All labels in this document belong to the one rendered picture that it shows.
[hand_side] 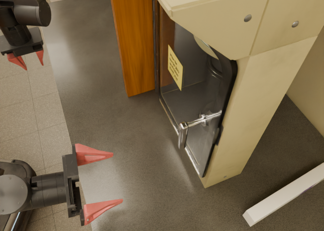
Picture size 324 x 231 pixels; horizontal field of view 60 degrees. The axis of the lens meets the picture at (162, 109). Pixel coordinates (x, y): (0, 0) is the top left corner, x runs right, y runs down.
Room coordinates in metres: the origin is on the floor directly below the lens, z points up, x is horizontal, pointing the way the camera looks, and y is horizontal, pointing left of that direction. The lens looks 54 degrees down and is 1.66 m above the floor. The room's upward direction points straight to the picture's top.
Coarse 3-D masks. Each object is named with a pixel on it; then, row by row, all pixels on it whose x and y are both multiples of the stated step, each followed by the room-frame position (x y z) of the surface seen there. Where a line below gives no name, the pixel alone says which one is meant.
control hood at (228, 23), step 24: (168, 0) 0.24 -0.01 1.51; (192, 0) 0.24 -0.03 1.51; (216, 0) 0.24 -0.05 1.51; (240, 0) 0.25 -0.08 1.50; (264, 0) 0.26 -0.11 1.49; (192, 24) 0.23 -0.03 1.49; (216, 24) 0.24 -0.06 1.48; (240, 24) 0.26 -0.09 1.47; (216, 48) 0.25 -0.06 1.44; (240, 48) 0.26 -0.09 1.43
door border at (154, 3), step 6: (156, 0) 0.54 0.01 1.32; (156, 6) 0.54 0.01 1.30; (156, 12) 0.54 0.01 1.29; (156, 18) 0.54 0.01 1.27; (156, 24) 0.54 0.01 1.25; (156, 30) 0.54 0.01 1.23; (156, 36) 0.54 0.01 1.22; (156, 42) 0.54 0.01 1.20; (156, 48) 0.55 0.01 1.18; (156, 54) 0.55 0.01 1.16; (156, 60) 0.55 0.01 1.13; (156, 66) 0.55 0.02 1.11; (156, 72) 0.55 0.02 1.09; (156, 78) 0.55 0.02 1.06; (156, 84) 0.55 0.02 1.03; (228, 102) 0.27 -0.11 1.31
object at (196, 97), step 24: (168, 24) 0.48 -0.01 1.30; (192, 48) 0.38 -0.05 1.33; (168, 72) 0.47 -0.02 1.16; (192, 72) 0.37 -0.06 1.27; (216, 72) 0.30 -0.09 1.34; (168, 96) 0.47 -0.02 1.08; (192, 96) 0.36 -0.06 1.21; (216, 96) 0.29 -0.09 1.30; (192, 120) 0.35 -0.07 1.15; (216, 120) 0.28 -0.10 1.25; (192, 144) 0.33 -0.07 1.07
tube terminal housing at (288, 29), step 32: (288, 0) 0.28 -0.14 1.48; (320, 0) 0.30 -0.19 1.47; (256, 32) 0.27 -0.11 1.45; (288, 32) 0.29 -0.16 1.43; (256, 64) 0.27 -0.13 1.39; (288, 64) 0.30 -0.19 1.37; (256, 96) 0.28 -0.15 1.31; (224, 128) 0.27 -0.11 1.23; (256, 128) 0.30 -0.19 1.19; (224, 160) 0.28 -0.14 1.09
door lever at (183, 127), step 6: (198, 120) 0.31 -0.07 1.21; (204, 120) 0.30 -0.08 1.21; (180, 126) 0.29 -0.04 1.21; (186, 126) 0.29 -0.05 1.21; (192, 126) 0.30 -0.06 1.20; (180, 132) 0.29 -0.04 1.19; (186, 132) 0.29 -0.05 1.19; (180, 138) 0.29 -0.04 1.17; (186, 138) 0.29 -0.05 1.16; (180, 144) 0.29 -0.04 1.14
